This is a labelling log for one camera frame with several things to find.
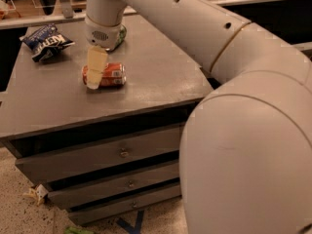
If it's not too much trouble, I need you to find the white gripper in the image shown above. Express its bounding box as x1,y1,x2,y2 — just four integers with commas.
85,16,123,90

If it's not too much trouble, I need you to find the red coke can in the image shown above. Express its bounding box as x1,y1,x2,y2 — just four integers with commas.
82,62,126,90

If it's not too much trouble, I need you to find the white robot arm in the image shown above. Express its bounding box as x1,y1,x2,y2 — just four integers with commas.
86,0,312,234

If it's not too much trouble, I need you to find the green soda can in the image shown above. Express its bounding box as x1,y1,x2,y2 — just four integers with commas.
114,25,127,50

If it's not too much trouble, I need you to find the blue chip bag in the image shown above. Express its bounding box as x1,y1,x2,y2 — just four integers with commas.
20,23,74,62

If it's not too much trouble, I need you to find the grey drawer cabinet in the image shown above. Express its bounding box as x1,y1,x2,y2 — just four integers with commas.
0,16,212,213

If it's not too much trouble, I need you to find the top grey drawer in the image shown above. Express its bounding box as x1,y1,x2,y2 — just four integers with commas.
16,124,182,184

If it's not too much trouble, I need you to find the grey drawer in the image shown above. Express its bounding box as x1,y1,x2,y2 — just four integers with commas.
68,182,181,225
16,124,182,184
49,159,179,210

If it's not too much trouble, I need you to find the middle grey drawer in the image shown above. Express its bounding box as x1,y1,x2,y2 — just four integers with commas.
49,159,179,210

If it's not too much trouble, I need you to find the crumpled paper scrap on floor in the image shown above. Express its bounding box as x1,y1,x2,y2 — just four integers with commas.
23,184,48,206

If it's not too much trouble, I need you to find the bottom grey drawer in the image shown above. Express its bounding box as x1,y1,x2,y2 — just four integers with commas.
68,182,181,225

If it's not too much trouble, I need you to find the green object on floor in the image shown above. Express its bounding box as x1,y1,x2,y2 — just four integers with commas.
63,226,95,234

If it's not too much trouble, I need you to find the metal rail frame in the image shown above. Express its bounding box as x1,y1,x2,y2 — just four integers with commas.
0,0,312,31

